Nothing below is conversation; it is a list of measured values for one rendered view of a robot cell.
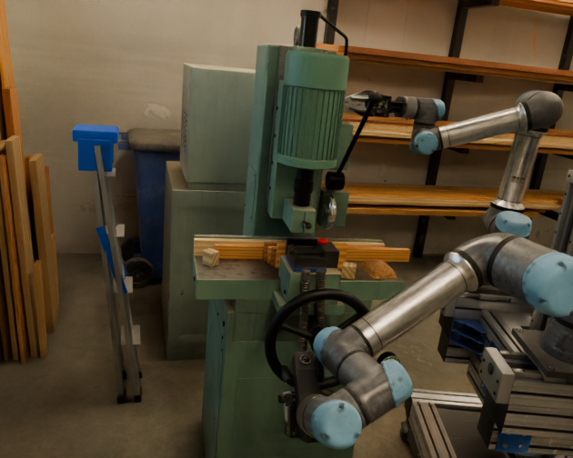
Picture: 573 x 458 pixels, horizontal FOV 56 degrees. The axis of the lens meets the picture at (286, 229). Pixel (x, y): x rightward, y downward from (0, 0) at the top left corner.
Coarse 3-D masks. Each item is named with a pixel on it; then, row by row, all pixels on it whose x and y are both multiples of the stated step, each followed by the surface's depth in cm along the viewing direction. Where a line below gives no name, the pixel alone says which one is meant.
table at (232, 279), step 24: (216, 264) 155; (240, 264) 156; (264, 264) 158; (216, 288) 146; (240, 288) 147; (264, 288) 148; (360, 288) 155; (384, 288) 156; (312, 312) 143; (336, 312) 144
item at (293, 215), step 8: (288, 200) 165; (288, 208) 161; (296, 208) 157; (304, 208) 158; (312, 208) 159; (288, 216) 161; (296, 216) 156; (304, 216) 156; (312, 216) 157; (288, 224) 161; (296, 224) 157; (304, 224) 157; (312, 224) 158; (296, 232) 158; (304, 232) 158; (312, 232) 158
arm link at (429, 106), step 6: (420, 102) 186; (426, 102) 187; (432, 102) 187; (438, 102) 188; (420, 108) 186; (426, 108) 186; (432, 108) 187; (438, 108) 187; (444, 108) 188; (420, 114) 187; (426, 114) 187; (432, 114) 188; (438, 114) 188; (414, 120) 192; (420, 120) 189; (426, 120) 188; (432, 120) 188; (438, 120) 191
